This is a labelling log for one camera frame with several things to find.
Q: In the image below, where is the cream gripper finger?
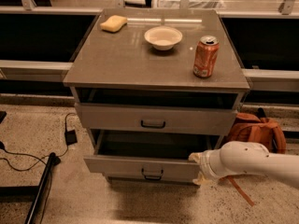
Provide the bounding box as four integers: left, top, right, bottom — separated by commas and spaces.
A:
188, 152, 202, 163
192, 175, 214, 186

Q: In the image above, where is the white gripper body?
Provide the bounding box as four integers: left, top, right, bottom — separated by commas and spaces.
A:
199, 149, 226, 180

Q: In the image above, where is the grey drawer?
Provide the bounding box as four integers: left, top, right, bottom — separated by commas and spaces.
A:
84, 131, 218, 183
75, 103, 236, 135

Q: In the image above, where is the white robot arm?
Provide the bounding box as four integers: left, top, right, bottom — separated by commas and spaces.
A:
189, 141, 299, 189

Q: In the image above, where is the grey drawer cabinet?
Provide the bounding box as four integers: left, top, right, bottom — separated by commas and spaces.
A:
63, 7, 251, 188

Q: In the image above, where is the orange backpack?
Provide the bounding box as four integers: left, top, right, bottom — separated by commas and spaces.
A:
222, 107, 287, 207

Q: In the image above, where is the orange soda can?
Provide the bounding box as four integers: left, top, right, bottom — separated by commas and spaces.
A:
193, 35, 220, 78

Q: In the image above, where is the white bowl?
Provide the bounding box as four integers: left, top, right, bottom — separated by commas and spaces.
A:
144, 26, 182, 50

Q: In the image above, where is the yellow sponge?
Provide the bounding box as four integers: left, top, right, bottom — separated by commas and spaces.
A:
100, 15, 127, 33

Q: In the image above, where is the black metal stand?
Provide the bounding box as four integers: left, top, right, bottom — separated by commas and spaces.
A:
0, 152, 60, 224

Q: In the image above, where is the black power adapter with cable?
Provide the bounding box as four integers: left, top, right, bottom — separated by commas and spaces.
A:
0, 113, 78, 172

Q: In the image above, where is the metal railing frame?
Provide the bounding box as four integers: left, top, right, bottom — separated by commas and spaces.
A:
0, 0, 299, 82

